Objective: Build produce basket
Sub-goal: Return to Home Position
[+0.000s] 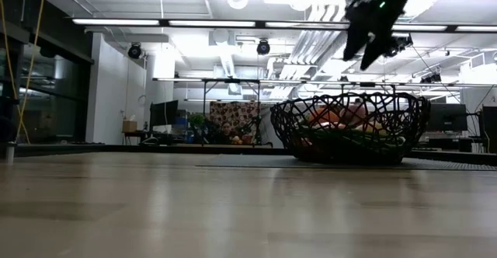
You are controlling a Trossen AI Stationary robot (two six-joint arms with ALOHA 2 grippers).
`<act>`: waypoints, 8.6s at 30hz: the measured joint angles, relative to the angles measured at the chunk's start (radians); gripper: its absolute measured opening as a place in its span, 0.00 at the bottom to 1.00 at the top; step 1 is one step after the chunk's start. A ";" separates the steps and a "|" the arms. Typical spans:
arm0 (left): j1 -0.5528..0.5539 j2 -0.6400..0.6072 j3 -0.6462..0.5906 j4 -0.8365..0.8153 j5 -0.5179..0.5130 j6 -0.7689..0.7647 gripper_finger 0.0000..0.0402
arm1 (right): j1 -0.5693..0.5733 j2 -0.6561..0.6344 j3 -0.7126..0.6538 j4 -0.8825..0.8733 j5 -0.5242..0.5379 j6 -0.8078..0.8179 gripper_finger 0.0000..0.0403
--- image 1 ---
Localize green plant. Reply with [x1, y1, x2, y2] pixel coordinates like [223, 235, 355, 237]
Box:
[188, 113, 209, 142]

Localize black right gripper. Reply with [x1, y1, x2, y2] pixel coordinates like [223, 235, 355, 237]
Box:
[343, 0, 424, 71]

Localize dark grey woven mat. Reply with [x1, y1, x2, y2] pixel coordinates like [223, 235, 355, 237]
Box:
[196, 155, 497, 173]

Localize black computer monitor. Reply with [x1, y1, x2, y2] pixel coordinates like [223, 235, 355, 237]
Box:
[481, 105, 497, 154]
[150, 99, 179, 127]
[426, 103, 469, 133]

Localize black bar with light strips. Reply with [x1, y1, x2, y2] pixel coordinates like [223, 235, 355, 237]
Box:
[71, 16, 497, 33]

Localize patterned board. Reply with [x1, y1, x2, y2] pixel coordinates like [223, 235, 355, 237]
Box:
[209, 101, 262, 145]

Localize black round camera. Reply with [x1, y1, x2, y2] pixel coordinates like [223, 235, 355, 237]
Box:
[127, 42, 143, 60]
[255, 39, 272, 56]

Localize yellow cable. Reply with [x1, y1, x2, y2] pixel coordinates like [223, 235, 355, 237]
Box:
[0, 0, 48, 146]

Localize white cylinder post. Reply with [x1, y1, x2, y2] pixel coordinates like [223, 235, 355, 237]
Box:
[4, 141, 16, 165]

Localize black wire basket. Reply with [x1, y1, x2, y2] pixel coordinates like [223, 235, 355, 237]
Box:
[270, 92, 431, 165]

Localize long green beans bunch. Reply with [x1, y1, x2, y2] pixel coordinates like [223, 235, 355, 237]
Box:
[301, 127, 407, 148]

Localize person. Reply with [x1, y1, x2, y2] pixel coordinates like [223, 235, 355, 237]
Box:
[215, 120, 238, 145]

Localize pink peach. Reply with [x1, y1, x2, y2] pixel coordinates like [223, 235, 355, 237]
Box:
[339, 104, 370, 129]

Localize orange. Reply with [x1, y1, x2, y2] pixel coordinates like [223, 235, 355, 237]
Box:
[306, 106, 342, 129]

